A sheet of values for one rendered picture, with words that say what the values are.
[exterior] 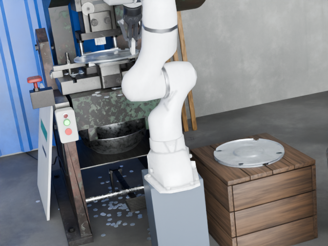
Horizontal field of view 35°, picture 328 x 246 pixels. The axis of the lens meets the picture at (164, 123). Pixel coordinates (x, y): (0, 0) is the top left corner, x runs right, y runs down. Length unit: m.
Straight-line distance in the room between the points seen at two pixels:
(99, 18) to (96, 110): 0.40
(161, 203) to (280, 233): 0.60
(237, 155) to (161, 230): 0.53
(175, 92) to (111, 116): 0.65
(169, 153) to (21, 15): 2.05
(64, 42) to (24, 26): 0.96
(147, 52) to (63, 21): 1.05
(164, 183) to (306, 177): 0.66
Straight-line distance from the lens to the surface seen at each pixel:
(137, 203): 2.28
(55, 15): 2.59
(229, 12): 3.89
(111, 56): 2.28
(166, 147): 1.70
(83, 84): 2.31
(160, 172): 1.68
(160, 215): 1.76
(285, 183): 2.07
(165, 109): 1.69
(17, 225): 2.69
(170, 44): 1.59
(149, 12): 1.56
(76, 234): 2.41
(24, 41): 3.54
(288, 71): 4.18
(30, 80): 2.17
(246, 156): 2.12
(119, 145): 2.41
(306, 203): 2.16
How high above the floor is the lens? 1.16
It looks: 17 degrees down
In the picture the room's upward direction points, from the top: 7 degrees counter-clockwise
